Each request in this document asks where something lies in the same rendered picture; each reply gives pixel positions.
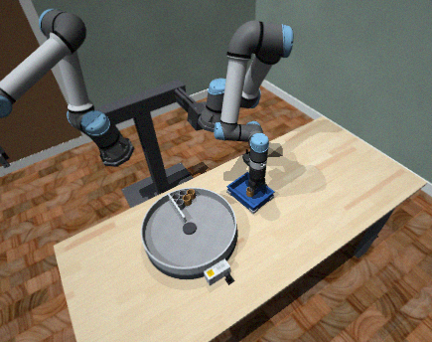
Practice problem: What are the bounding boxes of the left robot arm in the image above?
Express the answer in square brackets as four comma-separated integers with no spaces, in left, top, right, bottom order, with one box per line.
[201,20,293,163]

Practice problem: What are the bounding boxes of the blue open-top crate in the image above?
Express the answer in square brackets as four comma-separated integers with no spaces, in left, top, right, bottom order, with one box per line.
[226,172,275,211]

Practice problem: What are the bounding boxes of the grey round turntable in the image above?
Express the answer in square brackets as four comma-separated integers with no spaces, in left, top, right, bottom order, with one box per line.
[141,188,237,286]

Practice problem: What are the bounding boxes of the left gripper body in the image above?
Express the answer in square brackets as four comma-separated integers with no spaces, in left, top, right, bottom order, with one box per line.
[242,149,267,190]

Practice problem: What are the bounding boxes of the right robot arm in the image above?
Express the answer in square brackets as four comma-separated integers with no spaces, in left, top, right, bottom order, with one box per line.
[0,9,130,163]

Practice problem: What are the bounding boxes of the bronze bushing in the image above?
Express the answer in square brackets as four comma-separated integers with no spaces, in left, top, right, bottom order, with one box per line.
[246,187,254,197]
[187,189,196,200]
[183,195,192,206]

